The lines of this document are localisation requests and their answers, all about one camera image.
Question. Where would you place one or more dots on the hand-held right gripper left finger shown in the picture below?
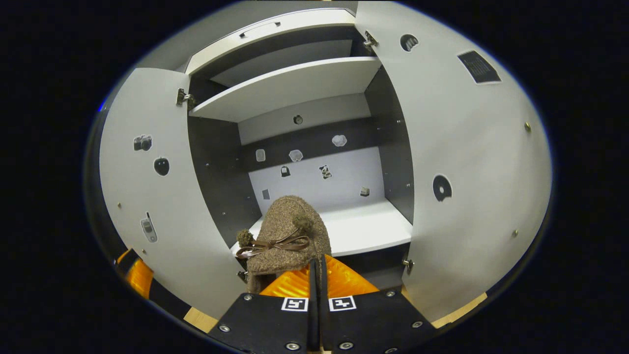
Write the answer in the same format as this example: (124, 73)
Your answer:
(260, 319)

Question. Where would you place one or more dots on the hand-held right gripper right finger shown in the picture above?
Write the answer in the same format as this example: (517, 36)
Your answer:
(373, 319)

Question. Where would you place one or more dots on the cream cabinet drawer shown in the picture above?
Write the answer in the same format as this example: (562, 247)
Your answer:
(295, 29)

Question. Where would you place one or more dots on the brown fuzzy shoe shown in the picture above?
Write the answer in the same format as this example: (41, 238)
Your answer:
(290, 221)

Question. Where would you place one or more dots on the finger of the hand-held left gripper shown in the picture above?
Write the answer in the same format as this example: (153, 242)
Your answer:
(139, 275)

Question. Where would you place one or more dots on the white cabinet door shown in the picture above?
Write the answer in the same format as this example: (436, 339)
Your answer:
(162, 206)
(481, 172)

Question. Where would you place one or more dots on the white shoe cabinet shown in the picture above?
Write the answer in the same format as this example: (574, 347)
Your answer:
(344, 172)

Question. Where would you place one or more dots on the white cabinet shelf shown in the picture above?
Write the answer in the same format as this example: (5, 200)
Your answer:
(285, 86)

